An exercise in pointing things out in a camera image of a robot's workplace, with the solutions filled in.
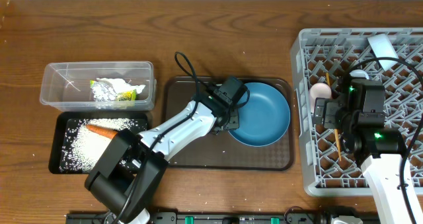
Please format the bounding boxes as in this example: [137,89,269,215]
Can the wooden chopstick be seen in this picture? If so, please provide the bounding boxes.
[325,72,342,161]

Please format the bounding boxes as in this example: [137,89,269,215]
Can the pink cup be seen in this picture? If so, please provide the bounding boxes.
[309,83,332,113]

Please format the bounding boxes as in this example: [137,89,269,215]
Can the dark blue plate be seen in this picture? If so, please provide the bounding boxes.
[229,82,291,147]

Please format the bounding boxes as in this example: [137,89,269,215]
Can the light blue cup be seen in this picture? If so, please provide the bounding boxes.
[349,69,369,80]

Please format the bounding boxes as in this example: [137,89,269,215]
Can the light blue rice bowl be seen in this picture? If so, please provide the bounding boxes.
[367,34,399,71]

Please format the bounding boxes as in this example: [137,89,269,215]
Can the brown sausage piece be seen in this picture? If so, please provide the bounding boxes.
[85,124,118,139]

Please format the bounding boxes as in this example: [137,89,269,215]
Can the yellow snack wrapper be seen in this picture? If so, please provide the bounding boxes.
[90,78,145,102]

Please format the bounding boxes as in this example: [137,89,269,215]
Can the pile of white rice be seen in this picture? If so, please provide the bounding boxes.
[58,118,147,174]

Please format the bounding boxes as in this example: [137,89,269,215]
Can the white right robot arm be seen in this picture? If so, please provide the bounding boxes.
[313,78,422,223]

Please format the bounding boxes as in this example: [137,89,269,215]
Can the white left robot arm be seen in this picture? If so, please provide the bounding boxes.
[85,77,250,223]

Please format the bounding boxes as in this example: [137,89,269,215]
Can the grey dishwasher rack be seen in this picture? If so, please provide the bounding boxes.
[289,28,422,197]

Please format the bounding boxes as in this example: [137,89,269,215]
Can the black waste tray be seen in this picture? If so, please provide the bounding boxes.
[48,111,149,174]

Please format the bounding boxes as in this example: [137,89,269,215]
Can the clear plastic waste bin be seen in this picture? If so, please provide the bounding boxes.
[40,61,156,112]

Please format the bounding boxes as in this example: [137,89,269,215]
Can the brown serving tray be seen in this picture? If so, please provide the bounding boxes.
[157,76,296,171]

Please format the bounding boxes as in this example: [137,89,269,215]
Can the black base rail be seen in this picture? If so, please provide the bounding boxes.
[65,205,371,224]

